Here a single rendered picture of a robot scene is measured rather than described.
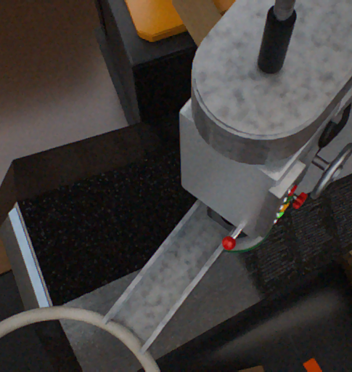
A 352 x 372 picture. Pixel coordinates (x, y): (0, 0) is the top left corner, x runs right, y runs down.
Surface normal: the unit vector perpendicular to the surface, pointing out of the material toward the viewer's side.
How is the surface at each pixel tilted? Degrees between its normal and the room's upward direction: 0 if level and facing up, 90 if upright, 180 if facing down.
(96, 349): 45
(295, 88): 0
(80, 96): 0
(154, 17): 0
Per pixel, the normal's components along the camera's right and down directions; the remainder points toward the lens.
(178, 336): 0.28, 0.38
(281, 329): -0.03, -0.32
